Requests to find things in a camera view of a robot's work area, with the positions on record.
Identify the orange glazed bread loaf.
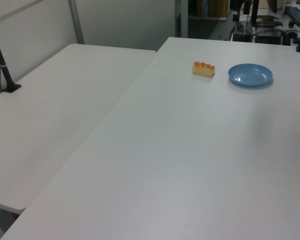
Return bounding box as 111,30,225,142
191,61,216,77

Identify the grey metal shelf frame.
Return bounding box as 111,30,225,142
174,0,190,39

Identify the blue round plate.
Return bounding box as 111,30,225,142
227,63,274,88

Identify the brown cardboard box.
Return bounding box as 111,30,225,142
196,0,230,18

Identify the brown flat object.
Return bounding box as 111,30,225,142
255,14,284,28

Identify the black camera stand pole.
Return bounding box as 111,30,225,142
0,20,22,94

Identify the black electronics unit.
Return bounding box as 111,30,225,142
254,29,284,46

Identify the grey metal partition post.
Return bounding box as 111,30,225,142
67,0,85,45

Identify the black upright post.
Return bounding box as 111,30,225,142
250,0,260,27

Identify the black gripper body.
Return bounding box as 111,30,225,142
229,0,252,10

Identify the black keyboard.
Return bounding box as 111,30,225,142
284,6,300,23

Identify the black box with red wires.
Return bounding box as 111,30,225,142
232,24,251,42

